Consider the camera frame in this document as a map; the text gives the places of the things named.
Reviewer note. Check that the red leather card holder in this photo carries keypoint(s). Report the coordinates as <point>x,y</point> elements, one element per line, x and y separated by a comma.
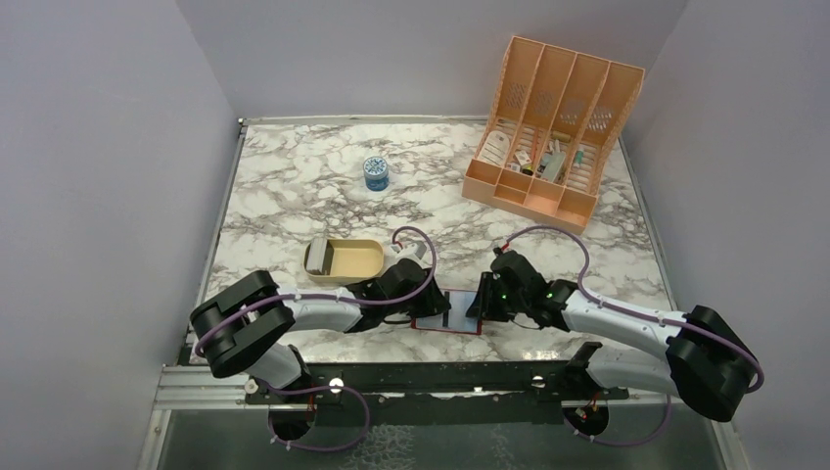
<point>451,318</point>

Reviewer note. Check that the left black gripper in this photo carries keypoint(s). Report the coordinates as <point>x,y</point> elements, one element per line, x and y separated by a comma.
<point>433,303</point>

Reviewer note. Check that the white striped card in organizer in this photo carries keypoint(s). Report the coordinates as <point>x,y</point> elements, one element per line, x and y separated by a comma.
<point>495,148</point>

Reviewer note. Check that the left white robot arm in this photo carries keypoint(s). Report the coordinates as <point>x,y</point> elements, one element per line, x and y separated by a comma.
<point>239,329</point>

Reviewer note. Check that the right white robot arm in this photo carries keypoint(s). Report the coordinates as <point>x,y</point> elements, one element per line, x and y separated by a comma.
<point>695,356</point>

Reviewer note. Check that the orange plastic file organizer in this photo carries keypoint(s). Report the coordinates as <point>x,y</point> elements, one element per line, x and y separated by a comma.
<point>544,88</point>

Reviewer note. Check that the beige oval tray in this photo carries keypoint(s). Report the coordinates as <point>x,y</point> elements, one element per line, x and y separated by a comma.
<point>354,260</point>

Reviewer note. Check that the small items in organizer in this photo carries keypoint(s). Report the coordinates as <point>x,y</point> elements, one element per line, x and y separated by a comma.
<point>543,161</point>

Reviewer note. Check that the blue round tin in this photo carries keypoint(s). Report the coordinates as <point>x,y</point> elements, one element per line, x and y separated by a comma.
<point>376,173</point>

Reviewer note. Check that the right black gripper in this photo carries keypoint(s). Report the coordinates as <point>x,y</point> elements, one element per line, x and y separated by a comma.
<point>483,305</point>

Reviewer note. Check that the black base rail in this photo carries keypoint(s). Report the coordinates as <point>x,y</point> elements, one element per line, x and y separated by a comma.
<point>432,393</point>

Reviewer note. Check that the stack of cards in tray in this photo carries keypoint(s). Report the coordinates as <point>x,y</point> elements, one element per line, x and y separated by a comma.
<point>319,256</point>

